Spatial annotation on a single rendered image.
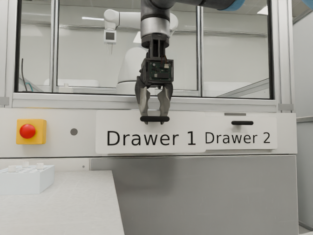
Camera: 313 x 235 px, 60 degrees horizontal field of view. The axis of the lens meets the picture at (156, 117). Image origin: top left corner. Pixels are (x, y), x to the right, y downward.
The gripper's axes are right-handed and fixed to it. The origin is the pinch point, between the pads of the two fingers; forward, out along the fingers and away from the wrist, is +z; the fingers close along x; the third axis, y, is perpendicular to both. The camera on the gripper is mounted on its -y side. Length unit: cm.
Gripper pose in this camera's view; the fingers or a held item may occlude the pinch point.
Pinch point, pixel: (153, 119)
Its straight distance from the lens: 69.6
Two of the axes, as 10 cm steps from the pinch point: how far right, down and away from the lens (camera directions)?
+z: 0.0, 10.0, -0.7
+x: 9.8, 0.1, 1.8
